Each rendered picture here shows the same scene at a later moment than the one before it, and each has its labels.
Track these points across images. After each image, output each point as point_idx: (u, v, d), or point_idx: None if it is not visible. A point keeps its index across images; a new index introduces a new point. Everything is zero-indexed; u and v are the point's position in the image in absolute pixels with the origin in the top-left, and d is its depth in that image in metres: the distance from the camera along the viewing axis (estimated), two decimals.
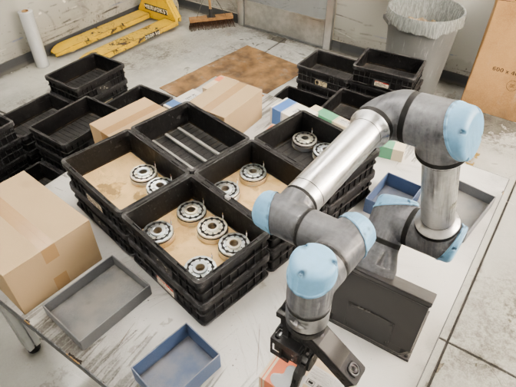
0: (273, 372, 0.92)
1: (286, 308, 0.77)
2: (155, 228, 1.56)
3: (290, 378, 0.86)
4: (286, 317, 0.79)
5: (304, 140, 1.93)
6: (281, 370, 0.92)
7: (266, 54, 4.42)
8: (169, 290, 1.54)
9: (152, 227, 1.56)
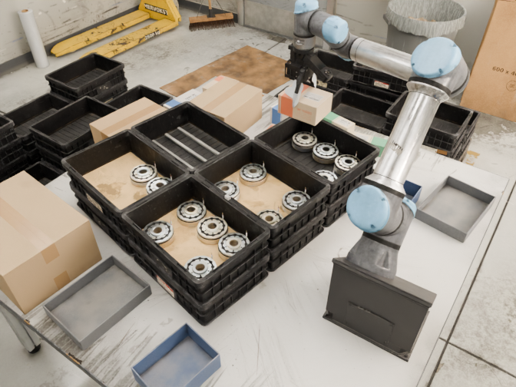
0: (286, 93, 1.71)
1: (293, 35, 1.57)
2: (155, 228, 1.56)
3: (295, 87, 1.65)
4: (293, 42, 1.58)
5: (304, 140, 1.93)
6: None
7: (266, 54, 4.42)
8: (169, 290, 1.54)
9: (152, 227, 1.56)
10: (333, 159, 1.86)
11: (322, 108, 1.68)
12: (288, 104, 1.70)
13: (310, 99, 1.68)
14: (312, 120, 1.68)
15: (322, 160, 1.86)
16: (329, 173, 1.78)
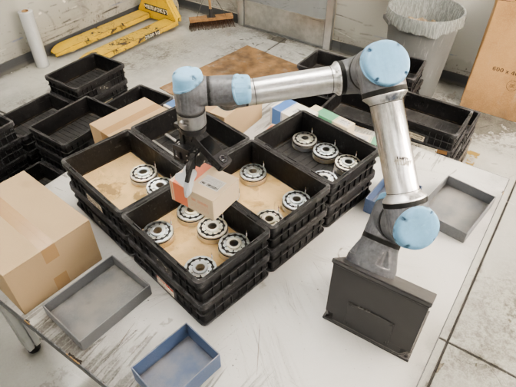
0: None
1: (176, 114, 1.21)
2: (155, 228, 1.56)
3: (186, 173, 1.30)
4: (177, 121, 1.22)
5: (304, 140, 1.93)
6: None
7: (266, 54, 4.42)
8: (169, 290, 1.54)
9: (152, 227, 1.56)
10: (333, 159, 1.86)
11: (222, 199, 1.32)
12: (181, 191, 1.35)
13: (207, 187, 1.32)
14: (210, 214, 1.33)
15: (322, 160, 1.86)
16: (329, 173, 1.78)
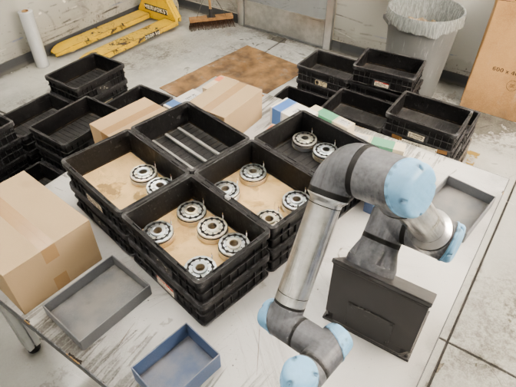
0: None
1: None
2: (155, 228, 1.56)
3: None
4: None
5: (304, 140, 1.93)
6: None
7: (266, 54, 4.42)
8: (169, 290, 1.54)
9: (152, 227, 1.56)
10: None
11: None
12: None
13: None
14: None
15: (322, 160, 1.86)
16: None
